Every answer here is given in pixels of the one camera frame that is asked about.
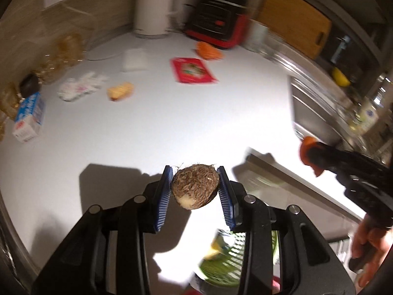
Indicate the yellow bread piece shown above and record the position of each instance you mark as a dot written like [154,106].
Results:
[120,92]

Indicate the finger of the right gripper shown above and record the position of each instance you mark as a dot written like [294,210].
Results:
[306,147]

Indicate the dish soap bottle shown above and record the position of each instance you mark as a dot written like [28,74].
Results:
[367,116]

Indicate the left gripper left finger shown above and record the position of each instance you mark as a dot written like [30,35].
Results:
[162,198]

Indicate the white ceramic cup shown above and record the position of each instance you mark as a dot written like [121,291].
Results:
[254,36]

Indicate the red black blender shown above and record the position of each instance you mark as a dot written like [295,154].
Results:
[220,23]

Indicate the white sponge block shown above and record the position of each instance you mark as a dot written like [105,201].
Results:
[135,60]

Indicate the dark round jar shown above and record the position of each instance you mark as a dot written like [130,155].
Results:
[29,85]

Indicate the red snack wrapper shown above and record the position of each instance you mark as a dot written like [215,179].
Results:
[191,71]

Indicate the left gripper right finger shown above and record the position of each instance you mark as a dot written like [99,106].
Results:
[228,198]

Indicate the white electric kettle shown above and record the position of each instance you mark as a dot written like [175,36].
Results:
[153,18]

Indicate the orange mesh scrubber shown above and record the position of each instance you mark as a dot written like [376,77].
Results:
[207,51]

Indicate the green plastic trash basket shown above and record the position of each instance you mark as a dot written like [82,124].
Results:
[222,265]

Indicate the wooden cutting board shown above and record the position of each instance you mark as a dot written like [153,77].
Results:
[300,25]

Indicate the amber glass jar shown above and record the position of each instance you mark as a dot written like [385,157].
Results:
[71,49]
[51,69]

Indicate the yellow bowl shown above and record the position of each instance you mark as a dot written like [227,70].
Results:
[339,78]

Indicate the white plastic wrapper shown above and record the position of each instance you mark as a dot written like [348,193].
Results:
[73,89]

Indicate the blue white milk carton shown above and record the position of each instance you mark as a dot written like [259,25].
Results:
[29,119]

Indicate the stainless steel sink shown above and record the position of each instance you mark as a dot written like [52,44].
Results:
[315,114]

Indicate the brown hairy taro root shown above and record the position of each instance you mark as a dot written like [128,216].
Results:
[195,186]

